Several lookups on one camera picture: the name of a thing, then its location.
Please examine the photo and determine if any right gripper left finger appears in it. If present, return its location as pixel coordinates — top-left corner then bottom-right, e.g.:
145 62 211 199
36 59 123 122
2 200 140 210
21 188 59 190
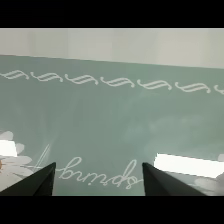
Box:
0 162 57 197

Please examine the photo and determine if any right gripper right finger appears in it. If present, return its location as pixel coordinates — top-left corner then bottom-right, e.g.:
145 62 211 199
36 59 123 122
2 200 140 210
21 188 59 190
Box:
141 162 208 197

